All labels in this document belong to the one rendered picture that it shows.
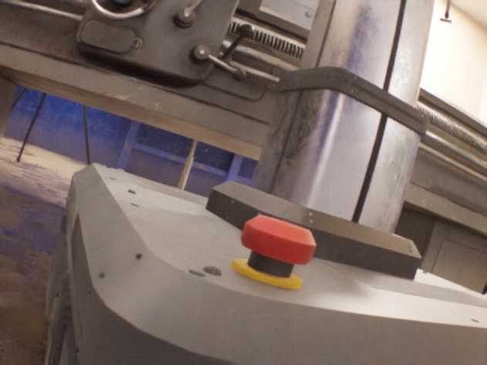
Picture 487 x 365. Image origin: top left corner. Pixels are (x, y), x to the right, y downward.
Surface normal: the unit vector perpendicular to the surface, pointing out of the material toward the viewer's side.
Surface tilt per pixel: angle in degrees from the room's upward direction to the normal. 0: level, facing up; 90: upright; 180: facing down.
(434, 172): 90
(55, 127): 90
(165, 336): 41
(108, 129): 90
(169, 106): 90
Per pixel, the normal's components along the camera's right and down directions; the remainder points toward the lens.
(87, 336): -0.81, -0.26
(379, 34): 0.33, 0.12
